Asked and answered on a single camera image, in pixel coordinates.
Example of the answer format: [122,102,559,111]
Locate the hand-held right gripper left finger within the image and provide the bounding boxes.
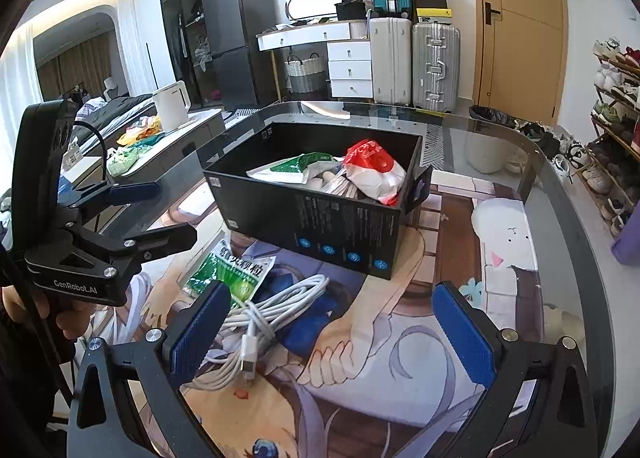
[66,279,232,458]

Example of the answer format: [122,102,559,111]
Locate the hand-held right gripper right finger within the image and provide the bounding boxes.
[431,282,599,458]

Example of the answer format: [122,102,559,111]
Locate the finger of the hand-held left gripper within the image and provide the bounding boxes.
[64,179,162,220]
[80,222,199,291]

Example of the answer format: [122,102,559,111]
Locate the green medicine packet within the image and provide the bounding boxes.
[184,232,277,310]
[246,152,337,185]

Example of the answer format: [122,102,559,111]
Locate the white charging cable bundle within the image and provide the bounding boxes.
[191,274,332,395]

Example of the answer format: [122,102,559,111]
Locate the red and white plastic bag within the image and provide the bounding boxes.
[342,139,407,207]

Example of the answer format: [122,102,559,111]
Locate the person's left forearm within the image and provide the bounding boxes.
[0,328,76,441]

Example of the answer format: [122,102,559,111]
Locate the person's left hand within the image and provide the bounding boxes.
[0,283,98,337]

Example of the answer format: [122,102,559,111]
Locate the pile of colourful snack packets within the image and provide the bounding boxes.
[107,115,167,177]

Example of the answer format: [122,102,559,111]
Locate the printed cartoon table mat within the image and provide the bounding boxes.
[100,172,568,458]

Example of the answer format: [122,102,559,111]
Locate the dark jacket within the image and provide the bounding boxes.
[74,94,157,140]

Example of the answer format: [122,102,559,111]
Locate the white side table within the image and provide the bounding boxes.
[95,107,227,235]

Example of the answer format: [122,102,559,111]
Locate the white electric kettle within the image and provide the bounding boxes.
[151,81,191,132]

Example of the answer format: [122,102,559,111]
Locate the black white patterned rug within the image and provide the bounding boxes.
[222,107,264,132]

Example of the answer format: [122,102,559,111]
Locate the brown curtain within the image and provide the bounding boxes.
[37,30,114,100]

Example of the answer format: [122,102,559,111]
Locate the dark glass wardrobe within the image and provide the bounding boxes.
[157,0,232,110]

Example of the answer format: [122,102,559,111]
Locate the white trash bin black liner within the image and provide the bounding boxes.
[467,105,517,175]

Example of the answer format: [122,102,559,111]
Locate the dark grey refrigerator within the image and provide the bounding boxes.
[201,0,282,110]

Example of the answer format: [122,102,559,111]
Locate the cluster of loose sneakers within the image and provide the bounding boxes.
[514,119,627,195]

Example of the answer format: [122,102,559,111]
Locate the grey white woven basket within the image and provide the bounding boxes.
[283,52,329,95]

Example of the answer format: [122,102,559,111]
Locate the wooden shoe rack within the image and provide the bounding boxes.
[589,38,640,240]

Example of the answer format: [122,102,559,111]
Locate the white dressing table with drawers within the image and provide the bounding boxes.
[256,20,375,100]

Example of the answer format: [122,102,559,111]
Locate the oval white framed mirror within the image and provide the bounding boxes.
[285,0,347,22]

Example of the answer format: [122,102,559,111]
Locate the silver suitcase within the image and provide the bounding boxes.
[410,21,462,113]

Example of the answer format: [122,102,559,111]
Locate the white suitcase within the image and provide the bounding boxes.
[368,16,414,107]

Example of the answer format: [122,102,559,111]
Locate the black round storage box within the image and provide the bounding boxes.
[335,2,369,22]

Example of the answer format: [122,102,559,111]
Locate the rows of assorted racked shoes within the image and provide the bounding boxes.
[591,38,640,238]

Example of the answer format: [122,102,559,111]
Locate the tan wooden door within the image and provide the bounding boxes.
[472,0,569,122]

